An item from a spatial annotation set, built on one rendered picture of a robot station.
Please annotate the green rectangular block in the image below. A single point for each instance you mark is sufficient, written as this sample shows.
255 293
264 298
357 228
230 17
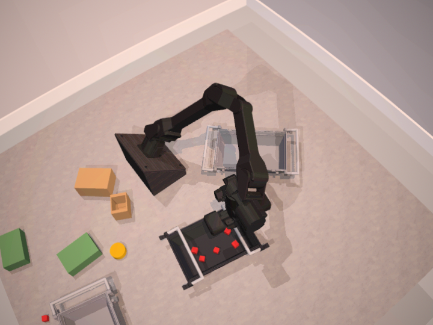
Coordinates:
14 250
79 254

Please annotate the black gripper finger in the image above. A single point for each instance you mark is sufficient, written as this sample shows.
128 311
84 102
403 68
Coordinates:
231 226

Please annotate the orange cylinder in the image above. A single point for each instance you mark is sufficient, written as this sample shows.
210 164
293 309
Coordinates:
118 251

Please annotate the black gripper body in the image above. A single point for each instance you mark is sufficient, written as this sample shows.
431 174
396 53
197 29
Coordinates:
215 223

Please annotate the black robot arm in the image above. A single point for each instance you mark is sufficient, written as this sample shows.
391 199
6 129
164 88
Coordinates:
251 171

